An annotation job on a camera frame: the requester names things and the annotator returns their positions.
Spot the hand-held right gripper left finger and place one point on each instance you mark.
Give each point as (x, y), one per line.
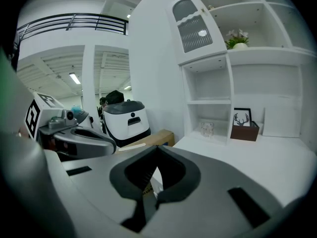
(99, 177)

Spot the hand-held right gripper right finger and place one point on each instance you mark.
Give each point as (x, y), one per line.
(213, 182)

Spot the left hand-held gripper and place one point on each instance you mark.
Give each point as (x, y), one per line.
(33, 115)

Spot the clear glass cup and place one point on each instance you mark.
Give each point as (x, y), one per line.
(207, 129)

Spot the white shelf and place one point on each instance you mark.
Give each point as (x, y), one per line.
(209, 83)

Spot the white and black robot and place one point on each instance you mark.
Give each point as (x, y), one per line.
(84, 116)
(126, 125)

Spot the brown box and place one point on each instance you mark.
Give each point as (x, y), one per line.
(245, 132)

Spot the cardboard box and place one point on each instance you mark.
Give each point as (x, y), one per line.
(158, 137)

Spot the black framed antler picture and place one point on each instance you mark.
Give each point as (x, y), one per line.
(242, 116)

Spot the black railing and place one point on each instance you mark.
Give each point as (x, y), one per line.
(71, 23)

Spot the potted plant with pale flowers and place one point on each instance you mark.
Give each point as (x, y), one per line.
(237, 40)

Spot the small beige ornament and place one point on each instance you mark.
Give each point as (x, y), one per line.
(211, 7)

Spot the grey gripper camera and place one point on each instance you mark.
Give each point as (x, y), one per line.
(65, 118)

